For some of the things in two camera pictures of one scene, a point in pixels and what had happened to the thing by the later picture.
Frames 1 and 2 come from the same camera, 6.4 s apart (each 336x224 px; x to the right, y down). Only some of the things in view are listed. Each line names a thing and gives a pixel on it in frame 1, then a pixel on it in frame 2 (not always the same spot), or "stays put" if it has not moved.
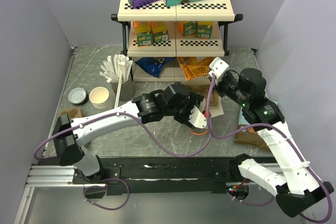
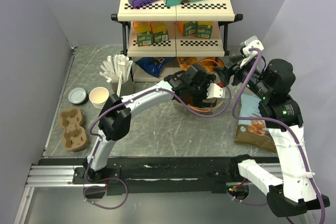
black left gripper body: (182, 113) → (199, 91)
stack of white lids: (77, 95) stays put
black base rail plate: (132, 176) stays put
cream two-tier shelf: (154, 35) stays put
